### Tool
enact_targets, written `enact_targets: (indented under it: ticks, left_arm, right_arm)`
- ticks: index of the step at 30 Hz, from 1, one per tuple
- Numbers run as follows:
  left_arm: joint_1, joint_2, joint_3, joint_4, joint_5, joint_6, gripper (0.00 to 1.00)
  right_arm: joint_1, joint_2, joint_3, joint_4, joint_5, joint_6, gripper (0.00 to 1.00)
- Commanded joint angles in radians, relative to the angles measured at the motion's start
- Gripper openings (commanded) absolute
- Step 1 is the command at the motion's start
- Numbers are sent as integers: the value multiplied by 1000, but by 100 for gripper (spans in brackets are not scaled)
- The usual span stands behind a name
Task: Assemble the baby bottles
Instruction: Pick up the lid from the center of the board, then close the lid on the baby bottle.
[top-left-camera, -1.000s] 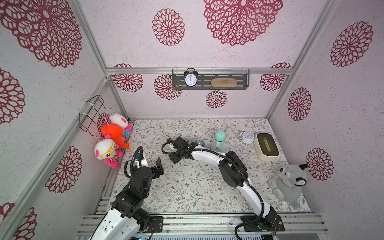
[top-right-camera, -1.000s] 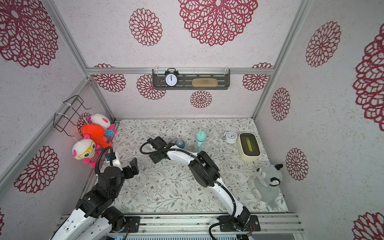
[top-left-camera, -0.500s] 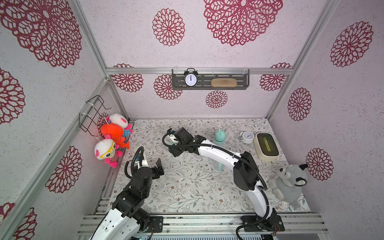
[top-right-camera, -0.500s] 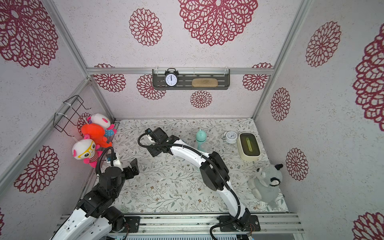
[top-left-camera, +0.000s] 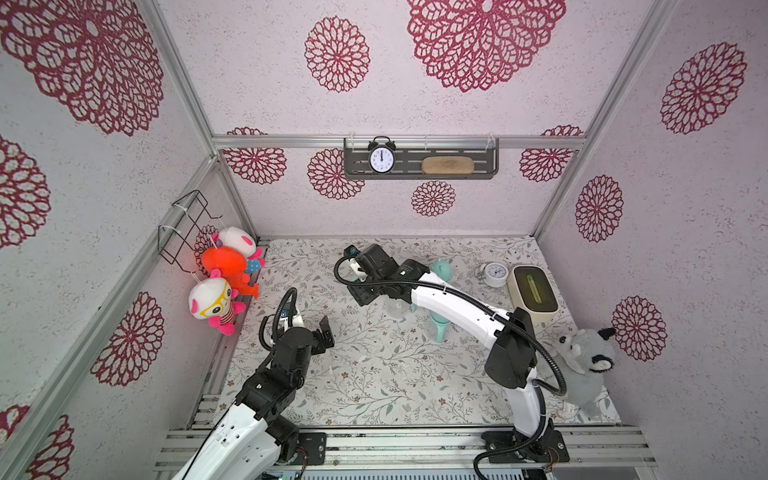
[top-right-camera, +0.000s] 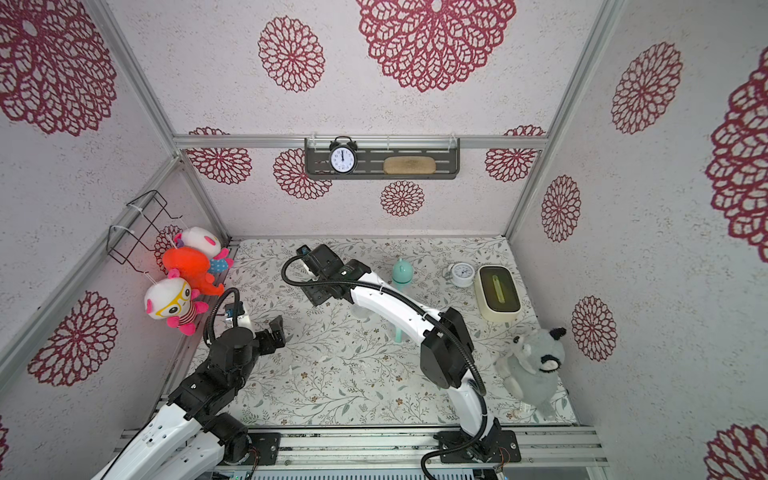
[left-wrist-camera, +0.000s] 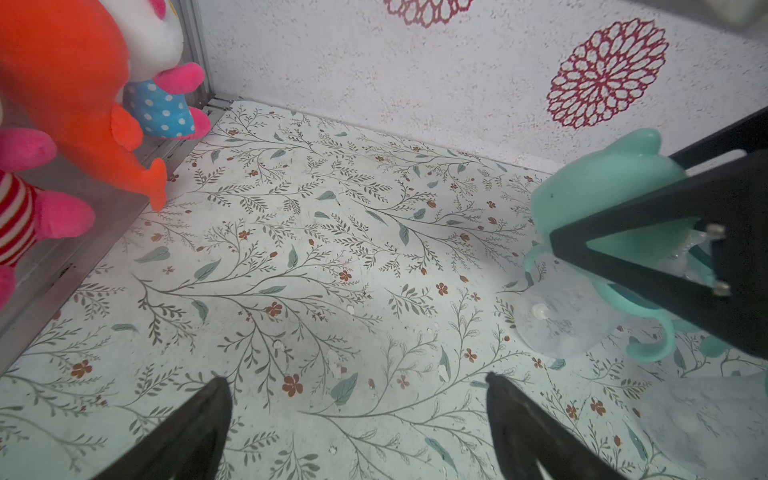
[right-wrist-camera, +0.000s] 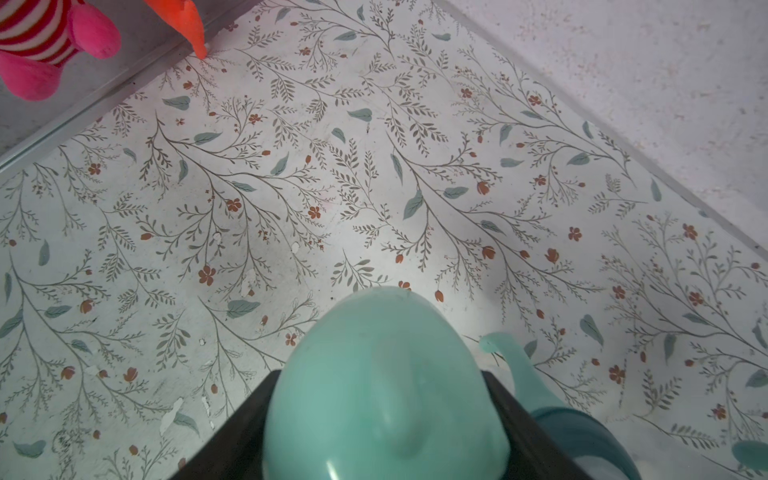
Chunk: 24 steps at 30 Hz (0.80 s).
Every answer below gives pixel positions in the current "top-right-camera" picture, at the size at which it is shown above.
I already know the grey wall shelf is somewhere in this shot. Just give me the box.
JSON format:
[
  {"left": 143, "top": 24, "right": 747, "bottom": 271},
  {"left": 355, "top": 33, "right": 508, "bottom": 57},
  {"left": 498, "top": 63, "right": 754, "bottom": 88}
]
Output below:
[{"left": 304, "top": 137, "right": 461, "bottom": 180}]

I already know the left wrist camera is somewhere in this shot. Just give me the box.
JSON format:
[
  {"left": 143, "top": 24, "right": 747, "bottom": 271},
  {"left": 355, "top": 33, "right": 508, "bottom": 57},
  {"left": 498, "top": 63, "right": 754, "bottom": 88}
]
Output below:
[{"left": 224, "top": 301, "right": 254, "bottom": 332}]

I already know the grey white plush toy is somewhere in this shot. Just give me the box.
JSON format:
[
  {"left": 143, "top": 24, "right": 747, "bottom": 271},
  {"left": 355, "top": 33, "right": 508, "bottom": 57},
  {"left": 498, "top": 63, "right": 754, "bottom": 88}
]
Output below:
[{"left": 494, "top": 327, "right": 568, "bottom": 419}]

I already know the white small alarm clock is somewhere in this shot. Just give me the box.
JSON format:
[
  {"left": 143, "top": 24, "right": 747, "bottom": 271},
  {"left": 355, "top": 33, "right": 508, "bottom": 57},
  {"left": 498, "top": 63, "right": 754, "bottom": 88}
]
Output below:
[{"left": 444, "top": 262, "right": 476, "bottom": 288}]

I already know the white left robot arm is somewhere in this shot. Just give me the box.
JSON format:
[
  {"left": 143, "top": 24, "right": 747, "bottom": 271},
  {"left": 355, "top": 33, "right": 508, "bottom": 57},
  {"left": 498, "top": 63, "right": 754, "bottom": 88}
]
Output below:
[{"left": 94, "top": 316, "right": 285, "bottom": 479}]

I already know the black wire basket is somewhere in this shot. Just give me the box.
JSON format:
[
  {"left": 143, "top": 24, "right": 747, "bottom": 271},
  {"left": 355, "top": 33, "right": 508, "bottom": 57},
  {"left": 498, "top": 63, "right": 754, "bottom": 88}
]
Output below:
[{"left": 105, "top": 189, "right": 181, "bottom": 274}]

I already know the orange plush toy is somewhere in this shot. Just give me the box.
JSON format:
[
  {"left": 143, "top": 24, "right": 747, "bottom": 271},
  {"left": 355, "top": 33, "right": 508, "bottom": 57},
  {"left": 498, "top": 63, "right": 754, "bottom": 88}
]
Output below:
[{"left": 161, "top": 247, "right": 225, "bottom": 296}]

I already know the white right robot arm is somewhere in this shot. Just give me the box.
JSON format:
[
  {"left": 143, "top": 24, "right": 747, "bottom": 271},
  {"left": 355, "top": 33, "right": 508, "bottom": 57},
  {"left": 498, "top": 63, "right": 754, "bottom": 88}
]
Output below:
[{"left": 280, "top": 244, "right": 501, "bottom": 445}]

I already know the white plush red striped outfit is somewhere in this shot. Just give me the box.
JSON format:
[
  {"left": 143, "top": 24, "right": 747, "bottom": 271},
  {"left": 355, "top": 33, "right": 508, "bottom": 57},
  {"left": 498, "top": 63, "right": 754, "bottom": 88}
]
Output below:
[{"left": 143, "top": 269, "right": 208, "bottom": 336}]

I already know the black alarm clock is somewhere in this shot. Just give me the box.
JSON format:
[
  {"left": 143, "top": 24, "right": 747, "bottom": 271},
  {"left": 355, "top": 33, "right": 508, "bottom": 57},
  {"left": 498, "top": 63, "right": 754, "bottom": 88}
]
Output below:
[{"left": 329, "top": 135, "right": 358, "bottom": 174}]

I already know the mint bottle cap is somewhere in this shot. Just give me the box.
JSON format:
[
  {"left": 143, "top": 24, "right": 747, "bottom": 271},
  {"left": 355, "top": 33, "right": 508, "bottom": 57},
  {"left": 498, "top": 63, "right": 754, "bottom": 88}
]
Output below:
[{"left": 392, "top": 258, "right": 414, "bottom": 289}]

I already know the white plush blue polka-dot outfit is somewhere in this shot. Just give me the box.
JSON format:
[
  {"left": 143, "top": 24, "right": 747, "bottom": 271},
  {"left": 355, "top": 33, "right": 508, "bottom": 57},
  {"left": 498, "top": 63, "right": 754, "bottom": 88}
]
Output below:
[{"left": 172, "top": 227, "right": 234, "bottom": 275}]

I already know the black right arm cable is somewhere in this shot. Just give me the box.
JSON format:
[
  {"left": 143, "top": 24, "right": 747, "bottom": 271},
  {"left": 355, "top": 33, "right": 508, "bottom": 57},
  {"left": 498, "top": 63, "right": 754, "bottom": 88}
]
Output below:
[{"left": 280, "top": 244, "right": 488, "bottom": 397}]

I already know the cream box dark lid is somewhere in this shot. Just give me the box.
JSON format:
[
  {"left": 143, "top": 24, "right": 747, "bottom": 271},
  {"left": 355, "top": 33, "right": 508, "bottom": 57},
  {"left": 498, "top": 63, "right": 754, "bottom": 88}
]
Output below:
[{"left": 474, "top": 265, "right": 522, "bottom": 325}]

